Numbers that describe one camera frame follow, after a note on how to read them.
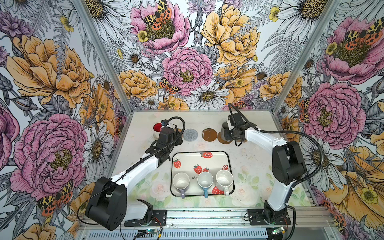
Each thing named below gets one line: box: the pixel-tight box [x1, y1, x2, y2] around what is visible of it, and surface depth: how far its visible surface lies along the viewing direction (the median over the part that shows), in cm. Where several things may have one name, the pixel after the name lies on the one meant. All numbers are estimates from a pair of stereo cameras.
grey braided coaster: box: [183, 128, 198, 142], surface depth 108 cm
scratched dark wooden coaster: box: [201, 128, 218, 142], surface depth 108 cm
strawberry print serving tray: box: [171, 151, 235, 197], surface depth 94 cm
